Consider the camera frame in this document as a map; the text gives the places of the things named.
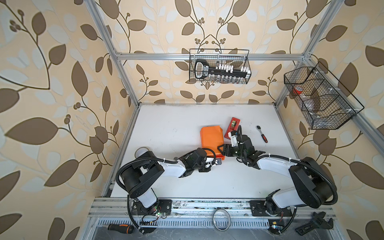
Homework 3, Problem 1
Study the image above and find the black wire basket right wall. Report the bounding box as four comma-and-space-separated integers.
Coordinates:
284, 62, 365, 130

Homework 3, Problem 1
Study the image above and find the socket set black rail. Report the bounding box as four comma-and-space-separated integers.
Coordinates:
192, 59, 252, 80

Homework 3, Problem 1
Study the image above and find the red tape dispenser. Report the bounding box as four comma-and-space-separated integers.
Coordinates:
224, 117, 241, 139

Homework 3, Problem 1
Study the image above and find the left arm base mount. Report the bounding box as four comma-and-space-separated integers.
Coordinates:
131, 200, 172, 217

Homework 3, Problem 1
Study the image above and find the black adjustable wrench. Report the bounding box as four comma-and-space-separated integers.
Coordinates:
295, 212, 334, 236

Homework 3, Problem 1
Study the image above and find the black wire basket back wall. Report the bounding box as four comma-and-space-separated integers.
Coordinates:
189, 48, 252, 85

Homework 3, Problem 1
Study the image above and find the ratchet wrench red handle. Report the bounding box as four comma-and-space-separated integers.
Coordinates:
256, 126, 268, 143

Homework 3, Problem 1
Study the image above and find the metal ring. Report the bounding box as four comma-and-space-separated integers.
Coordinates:
212, 208, 232, 232

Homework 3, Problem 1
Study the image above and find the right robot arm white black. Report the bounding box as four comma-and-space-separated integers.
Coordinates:
218, 127, 339, 212

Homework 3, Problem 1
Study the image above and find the orange black screwdriver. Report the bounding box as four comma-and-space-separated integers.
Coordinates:
107, 224, 135, 234

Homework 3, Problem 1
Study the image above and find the aluminium front rail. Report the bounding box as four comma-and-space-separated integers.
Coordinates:
85, 198, 337, 231

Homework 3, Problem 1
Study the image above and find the black wire basket wall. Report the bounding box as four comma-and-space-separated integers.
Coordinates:
284, 62, 365, 130
189, 48, 252, 85

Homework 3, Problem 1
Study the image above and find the yellow orange wrapping paper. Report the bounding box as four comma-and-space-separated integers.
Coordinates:
200, 126, 225, 160

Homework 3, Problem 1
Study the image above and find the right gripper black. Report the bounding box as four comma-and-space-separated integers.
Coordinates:
217, 143, 246, 160

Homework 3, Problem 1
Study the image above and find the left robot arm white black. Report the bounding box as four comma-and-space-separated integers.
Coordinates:
115, 147, 222, 210

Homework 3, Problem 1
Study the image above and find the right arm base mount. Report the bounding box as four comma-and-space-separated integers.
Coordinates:
250, 200, 293, 217

